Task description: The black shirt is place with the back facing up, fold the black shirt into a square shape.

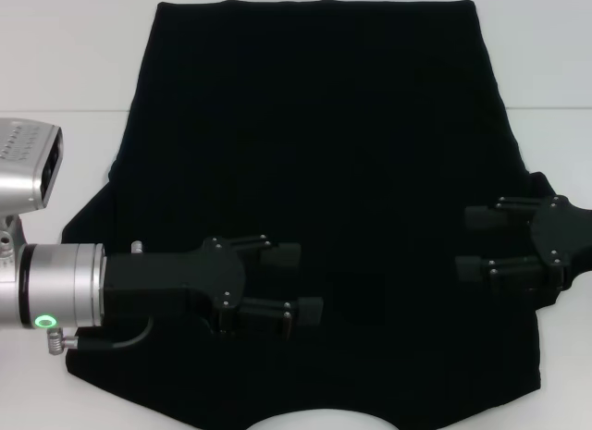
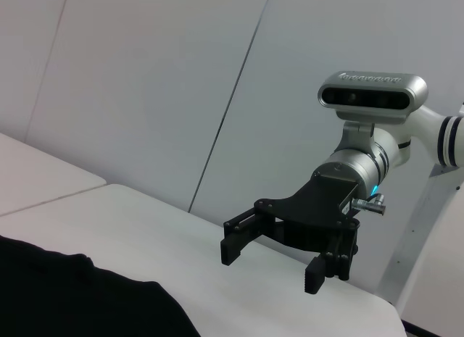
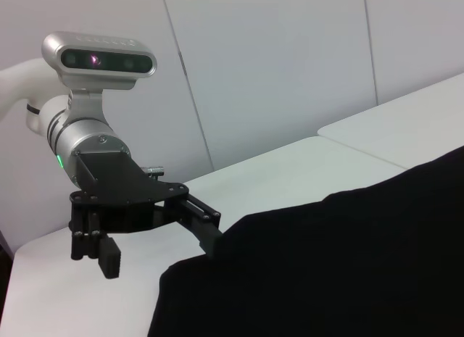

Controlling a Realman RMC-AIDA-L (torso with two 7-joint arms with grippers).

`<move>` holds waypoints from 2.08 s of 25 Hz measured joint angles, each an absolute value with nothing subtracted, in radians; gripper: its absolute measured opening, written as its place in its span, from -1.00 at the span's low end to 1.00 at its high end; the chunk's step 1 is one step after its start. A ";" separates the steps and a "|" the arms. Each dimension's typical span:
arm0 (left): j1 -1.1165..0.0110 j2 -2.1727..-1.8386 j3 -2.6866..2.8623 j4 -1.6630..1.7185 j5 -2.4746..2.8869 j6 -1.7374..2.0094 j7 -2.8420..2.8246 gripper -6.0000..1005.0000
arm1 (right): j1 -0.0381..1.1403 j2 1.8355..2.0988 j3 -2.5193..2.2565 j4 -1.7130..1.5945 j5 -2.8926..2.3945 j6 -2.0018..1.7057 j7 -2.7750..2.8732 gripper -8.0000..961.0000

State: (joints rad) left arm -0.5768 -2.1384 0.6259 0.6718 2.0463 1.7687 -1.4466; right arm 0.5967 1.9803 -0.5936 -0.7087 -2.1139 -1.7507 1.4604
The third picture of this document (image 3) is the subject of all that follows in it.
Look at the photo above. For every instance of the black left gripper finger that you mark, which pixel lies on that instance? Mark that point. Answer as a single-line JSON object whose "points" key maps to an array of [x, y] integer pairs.
{"points": [[108, 257], [203, 224]]}

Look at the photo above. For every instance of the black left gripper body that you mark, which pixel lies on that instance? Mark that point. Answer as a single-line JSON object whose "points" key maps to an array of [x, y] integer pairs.
{"points": [[119, 192]]}

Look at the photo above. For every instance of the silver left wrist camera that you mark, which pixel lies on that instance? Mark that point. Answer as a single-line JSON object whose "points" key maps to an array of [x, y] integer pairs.
{"points": [[101, 59]]}

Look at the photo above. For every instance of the black shirt with white print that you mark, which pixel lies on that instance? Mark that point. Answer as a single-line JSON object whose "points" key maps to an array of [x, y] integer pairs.
{"points": [[326, 261]]}

